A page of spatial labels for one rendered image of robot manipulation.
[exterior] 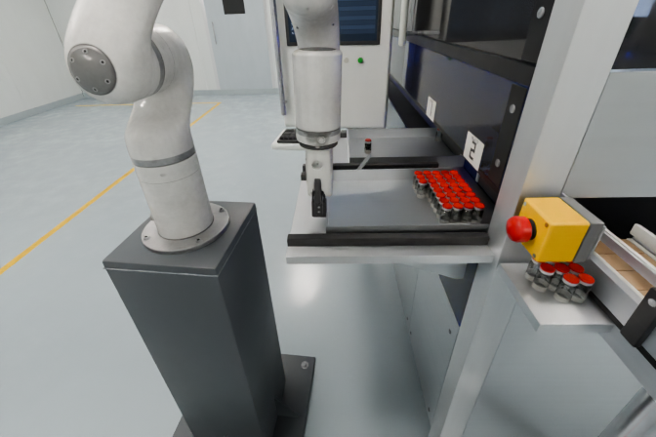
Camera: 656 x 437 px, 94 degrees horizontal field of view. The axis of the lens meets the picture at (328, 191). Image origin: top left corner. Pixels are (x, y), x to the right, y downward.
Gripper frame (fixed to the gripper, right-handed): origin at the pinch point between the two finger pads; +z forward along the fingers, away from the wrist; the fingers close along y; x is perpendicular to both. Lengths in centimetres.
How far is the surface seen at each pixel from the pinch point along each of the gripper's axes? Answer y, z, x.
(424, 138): 52, 3, -36
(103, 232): 113, 97, 157
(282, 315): 44, 93, 21
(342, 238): -8.0, 2.0, -4.9
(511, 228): -18.3, -8.6, -29.9
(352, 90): 88, -6, -12
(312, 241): -8.2, 2.8, 1.0
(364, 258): -11.0, 4.3, -9.2
